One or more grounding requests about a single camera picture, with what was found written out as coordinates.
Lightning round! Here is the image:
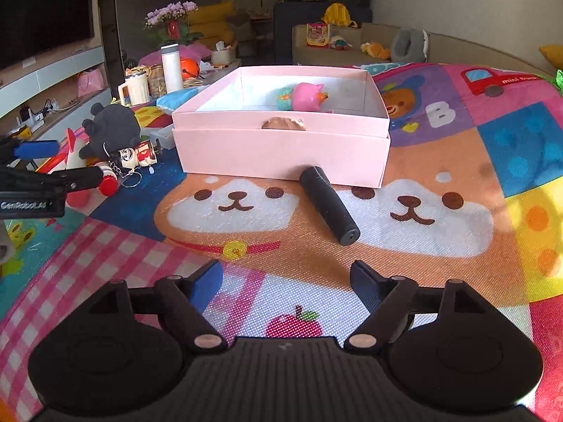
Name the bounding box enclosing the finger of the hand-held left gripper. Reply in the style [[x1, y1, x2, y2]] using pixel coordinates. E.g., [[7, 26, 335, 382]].
[[24, 165, 105, 195], [0, 138, 61, 165]]

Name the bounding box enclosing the white mug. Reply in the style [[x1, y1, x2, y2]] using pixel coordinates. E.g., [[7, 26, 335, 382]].
[[118, 74, 150, 106]]

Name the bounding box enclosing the pink orchid plant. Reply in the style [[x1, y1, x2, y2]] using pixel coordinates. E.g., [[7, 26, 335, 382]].
[[144, 2, 198, 47]]

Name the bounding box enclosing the clear jar of nuts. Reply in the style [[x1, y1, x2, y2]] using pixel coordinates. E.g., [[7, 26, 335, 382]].
[[147, 65, 168, 96]]

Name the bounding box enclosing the grey television cabinet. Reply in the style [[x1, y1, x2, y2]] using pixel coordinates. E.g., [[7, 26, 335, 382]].
[[0, 44, 113, 141]]

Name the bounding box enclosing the white thermos bottle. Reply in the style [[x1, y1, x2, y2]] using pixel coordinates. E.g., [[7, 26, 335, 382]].
[[160, 44, 183, 95]]

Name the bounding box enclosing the yellow cushion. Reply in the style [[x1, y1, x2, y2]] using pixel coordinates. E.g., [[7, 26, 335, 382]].
[[539, 44, 563, 73]]

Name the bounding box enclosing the black plush toy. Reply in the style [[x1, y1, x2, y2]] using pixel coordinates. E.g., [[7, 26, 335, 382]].
[[79, 102, 142, 161]]

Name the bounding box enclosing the red and pink toy package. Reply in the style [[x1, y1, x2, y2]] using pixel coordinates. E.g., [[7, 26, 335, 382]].
[[306, 22, 330, 47]]

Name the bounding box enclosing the black cylinder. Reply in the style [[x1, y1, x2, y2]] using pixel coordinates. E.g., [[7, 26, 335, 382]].
[[299, 165, 361, 247]]

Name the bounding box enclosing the white tissue box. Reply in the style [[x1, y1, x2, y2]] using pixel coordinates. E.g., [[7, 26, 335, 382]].
[[211, 40, 234, 66]]

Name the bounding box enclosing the pink and teal plush toy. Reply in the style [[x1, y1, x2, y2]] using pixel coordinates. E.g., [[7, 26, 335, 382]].
[[276, 81, 330, 113]]

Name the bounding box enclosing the pink cardboard box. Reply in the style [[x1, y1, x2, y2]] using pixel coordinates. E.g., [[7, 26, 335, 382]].
[[171, 65, 391, 187]]

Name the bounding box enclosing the pink cloth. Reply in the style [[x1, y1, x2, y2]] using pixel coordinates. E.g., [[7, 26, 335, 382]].
[[138, 44, 212, 69]]

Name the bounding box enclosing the white power strip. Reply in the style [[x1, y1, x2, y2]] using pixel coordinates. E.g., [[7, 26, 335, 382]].
[[18, 99, 60, 126]]

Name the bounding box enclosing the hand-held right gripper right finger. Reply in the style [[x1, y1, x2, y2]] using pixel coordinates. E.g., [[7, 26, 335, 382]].
[[343, 260, 480, 352]]

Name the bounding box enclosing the white coffee table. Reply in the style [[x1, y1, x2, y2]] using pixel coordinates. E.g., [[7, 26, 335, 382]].
[[132, 57, 242, 106]]

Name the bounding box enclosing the grey neck pillow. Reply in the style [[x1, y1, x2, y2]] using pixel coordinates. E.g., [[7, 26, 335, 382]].
[[391, 27, 429, 63]]

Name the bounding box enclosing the yellow armchair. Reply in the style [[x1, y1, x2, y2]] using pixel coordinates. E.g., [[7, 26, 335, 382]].
[[187, 1, 238, 45]]

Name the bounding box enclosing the beige sofa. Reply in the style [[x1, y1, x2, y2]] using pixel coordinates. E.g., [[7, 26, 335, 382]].
[[292, 22, 563, 80]]

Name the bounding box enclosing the dark blue cabinet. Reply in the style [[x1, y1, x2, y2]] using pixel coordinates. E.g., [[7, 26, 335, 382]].
[[273, 0, 370, 64]]

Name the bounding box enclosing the black television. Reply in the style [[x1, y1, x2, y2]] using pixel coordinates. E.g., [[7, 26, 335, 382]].
[[0, 0, 95, 71]]

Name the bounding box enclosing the pink bag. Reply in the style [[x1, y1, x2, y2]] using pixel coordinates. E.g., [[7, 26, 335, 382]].
[[78, 69, 108, 97]]

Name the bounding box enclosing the white plastic case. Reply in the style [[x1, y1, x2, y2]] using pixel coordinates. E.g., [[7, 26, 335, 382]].
[[150, 123, 177, 150]]

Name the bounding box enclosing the colourful printed blanket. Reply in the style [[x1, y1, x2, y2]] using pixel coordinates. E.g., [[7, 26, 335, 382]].
[[0, 62, 563, 422]]

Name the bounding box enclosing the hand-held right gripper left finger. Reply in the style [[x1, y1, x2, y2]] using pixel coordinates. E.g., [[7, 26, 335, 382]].
[[90, 259, 228, 355]]

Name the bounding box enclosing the orange plush toy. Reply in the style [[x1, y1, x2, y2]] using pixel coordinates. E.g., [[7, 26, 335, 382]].
[[361, 41, 391, 61]]

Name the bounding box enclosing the blue and white packet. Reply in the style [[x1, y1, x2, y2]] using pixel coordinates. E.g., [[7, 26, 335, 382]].
[[156, 85, 209, 115]]

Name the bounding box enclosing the small figurine keychain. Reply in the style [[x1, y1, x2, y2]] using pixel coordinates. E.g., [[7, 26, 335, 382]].
[[108, 138, 163, 187]]

